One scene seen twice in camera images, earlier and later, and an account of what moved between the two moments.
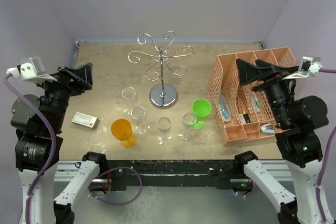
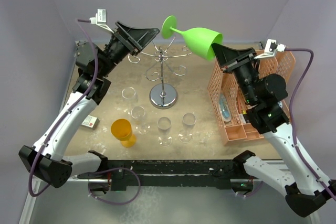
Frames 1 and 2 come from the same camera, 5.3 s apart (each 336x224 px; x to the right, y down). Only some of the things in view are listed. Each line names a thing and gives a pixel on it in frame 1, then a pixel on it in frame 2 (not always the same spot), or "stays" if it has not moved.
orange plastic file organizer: (242, 113) stays
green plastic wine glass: (201, 107) -> (198, 40)
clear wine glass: (186, 135) stays
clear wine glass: (164, 124) stays
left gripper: (82, 76) -> (133, 39)
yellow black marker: (246, 116) stays
